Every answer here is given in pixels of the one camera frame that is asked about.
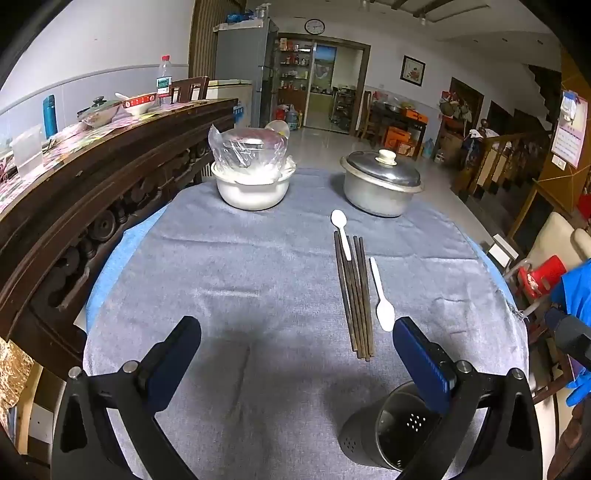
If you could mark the aluminium pot lid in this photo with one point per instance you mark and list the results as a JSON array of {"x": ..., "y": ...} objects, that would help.
[{"x": 369, "y": 168}]

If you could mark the wall calendar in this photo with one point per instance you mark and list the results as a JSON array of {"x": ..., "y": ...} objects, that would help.
[{"x": 568, "y": 134}]

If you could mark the blue table cover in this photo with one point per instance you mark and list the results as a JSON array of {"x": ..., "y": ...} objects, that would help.
[{"x": 124, "y": 249}]

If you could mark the clear water bottle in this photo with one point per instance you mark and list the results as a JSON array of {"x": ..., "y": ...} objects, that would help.
[{"x": 165, "y": 87}]

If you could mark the red plastic stool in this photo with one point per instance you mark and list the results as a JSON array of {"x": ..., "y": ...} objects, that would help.
[{"x": 542, "y": 274}]

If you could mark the floral sideboard cover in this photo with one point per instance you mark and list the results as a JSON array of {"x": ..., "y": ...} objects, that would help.
[{"x": 69, "y": 138}]

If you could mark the orange cardboard box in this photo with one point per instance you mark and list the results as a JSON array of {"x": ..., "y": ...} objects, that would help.
[{"x": 398, "y": 136}]

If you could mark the clear plastic container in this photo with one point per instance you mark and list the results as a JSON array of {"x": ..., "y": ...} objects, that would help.
[{"x": 27, "y": 147}]

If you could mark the dish with glass lid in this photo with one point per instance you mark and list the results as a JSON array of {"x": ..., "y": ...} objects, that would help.
[{"x": 99, "y": 113}]

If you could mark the round wall clock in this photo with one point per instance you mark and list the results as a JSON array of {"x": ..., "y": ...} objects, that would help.
[{"x": 315, "y": 26}]

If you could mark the white pot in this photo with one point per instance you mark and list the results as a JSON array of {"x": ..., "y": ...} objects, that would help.
[{"x": 249, "y": 196}]

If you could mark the blue water jug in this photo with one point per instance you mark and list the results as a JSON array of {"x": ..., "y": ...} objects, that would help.
[{"x": 293, "y": 117}]

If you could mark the blue thermos flask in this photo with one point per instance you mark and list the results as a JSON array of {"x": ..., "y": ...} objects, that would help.
[{"x": 50, "y": 117}]

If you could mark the clear plastic bag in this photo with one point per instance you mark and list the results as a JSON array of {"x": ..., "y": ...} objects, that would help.
[{"x": 249, "y": 147}]

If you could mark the person's right forearm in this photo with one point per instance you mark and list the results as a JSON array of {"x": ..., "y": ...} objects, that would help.
[{"x": 577, "y": 290}]

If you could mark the white chest freezer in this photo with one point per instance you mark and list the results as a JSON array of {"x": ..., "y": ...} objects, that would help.
[{"x": 231, "y": 90}]

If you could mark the wooden stair railing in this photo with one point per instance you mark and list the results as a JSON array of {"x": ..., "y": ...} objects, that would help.
[{"x": 503, "y": 157}]

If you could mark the black perforated utensil holder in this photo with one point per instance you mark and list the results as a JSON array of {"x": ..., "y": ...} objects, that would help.
[{"x": 364, "y": 443}]

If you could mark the carved dark wooden sideboard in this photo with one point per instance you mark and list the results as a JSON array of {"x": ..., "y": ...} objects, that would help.
[{"x": 92, "y": 184}]

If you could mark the framed wall picture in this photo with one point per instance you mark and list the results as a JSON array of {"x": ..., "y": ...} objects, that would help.
[{"x": 412, "y": 71}]

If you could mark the pantry shelf with goods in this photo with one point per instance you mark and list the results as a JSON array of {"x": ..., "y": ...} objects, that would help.
[{"x": 293, "y": 69}]

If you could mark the red plastic container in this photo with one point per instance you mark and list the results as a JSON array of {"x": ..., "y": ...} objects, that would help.
[{"x": 280, "y": 114}]

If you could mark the brown patterned cloth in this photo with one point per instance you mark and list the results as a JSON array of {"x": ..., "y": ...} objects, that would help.
[{"x": 14, "y": 369}]

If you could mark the aluminium pot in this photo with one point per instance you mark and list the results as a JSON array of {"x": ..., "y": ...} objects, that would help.
[{"x": 378, "y": 201}]

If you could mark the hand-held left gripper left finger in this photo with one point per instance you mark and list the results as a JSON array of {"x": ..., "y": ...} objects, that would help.
[{"x": 173, "y": 364}]

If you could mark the metal file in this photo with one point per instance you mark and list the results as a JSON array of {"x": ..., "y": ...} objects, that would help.
[{"x": 358, "y": 318}]

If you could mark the grey tablecloth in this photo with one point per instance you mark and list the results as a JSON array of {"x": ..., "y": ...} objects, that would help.
[{"x": 258, "y": 286}]

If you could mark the grey refrigerator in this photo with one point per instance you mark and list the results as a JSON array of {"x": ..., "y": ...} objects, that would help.
[{"x": 240, "y": 55}]

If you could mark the dark wooden side table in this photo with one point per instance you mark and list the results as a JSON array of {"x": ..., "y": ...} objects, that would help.
[{"x": 406, "y": 117}]

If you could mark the dark wooden chair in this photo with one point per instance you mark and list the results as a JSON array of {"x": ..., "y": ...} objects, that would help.
[{"x": 189, "y": 87}]

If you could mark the metal kitchen rack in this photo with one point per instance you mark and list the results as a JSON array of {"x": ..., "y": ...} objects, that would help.
[{"x": 342, "y": 108}]

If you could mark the red and white bowl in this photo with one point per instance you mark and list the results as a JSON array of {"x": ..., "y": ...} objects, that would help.
[{"x": 138, "y": 104}]

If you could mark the white ceramic spoon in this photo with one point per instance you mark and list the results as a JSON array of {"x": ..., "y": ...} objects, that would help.
[{"x": 121, "y": 96}]

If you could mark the small white stool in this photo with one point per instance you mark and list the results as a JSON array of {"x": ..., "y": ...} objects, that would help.
[{"x": 501, "y": 251}]

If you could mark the white plastic spoon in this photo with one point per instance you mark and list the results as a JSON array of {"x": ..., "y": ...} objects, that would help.
[
  {"x": 338, "y": 219},
  {"x": 385, "y": 316}
]

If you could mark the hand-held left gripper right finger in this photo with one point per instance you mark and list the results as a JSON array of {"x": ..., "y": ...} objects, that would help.
[{"x": 422, "y": 364}]

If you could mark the beige armchair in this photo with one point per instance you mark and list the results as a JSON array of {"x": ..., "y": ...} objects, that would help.
[{"x": 554, "y": 240}]

